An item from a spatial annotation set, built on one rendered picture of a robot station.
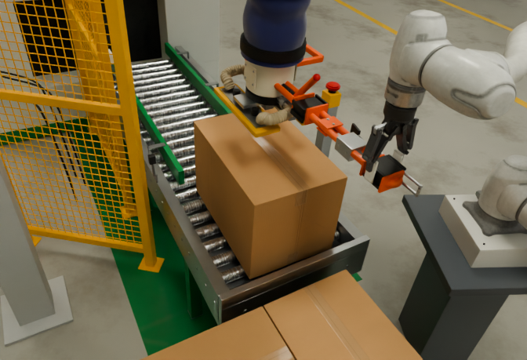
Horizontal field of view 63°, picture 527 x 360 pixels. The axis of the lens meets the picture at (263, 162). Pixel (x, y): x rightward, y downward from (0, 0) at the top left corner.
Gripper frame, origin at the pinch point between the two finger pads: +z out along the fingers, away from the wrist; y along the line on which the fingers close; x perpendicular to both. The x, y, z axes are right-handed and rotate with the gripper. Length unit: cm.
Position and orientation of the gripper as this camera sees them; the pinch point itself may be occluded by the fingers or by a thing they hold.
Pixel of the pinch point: (383, 168)
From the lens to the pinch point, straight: 119.6
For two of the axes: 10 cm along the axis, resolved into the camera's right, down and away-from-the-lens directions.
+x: 4.8, 5.4, -6.9
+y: -8.7, 2.5, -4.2
